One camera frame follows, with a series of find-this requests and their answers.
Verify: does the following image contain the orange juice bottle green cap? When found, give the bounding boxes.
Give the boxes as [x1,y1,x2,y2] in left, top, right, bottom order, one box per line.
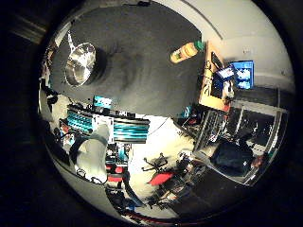
[169,41,206,64]

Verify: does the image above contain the teal and black rack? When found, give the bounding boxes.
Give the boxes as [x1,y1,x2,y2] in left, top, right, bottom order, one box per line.
[64,103,152,145]

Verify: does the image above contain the wooden desk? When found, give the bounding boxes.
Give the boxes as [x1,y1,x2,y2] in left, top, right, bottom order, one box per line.
[198,41,232,113]

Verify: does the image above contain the red chair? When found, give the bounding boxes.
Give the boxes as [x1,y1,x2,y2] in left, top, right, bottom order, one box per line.
[147,170,175,187]

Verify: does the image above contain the open laptop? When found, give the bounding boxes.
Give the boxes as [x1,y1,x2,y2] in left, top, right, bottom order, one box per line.
[215,65,237,82]

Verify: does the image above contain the stainless steel saucepan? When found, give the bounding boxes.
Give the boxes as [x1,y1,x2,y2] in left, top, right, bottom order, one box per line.
[63,31,108,88]

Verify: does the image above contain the blue computer monitor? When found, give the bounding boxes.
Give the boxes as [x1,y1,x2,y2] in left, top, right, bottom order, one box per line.
[230,60,256,91]

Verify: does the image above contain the metal wire shelf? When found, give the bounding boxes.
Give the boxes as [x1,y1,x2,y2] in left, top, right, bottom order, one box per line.
[192,108,229,151]

